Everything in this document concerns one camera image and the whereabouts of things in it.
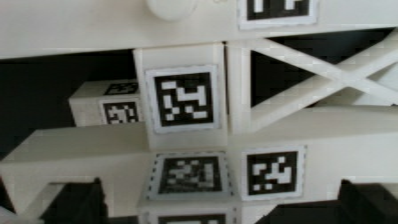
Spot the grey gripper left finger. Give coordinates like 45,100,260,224
11,177,112,224

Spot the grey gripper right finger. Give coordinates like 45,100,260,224
254,180,398,224

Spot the white chair leg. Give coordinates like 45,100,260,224
70,79,144,127
139,151,238,224

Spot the white chair back frame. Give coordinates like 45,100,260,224
0,0,398,224

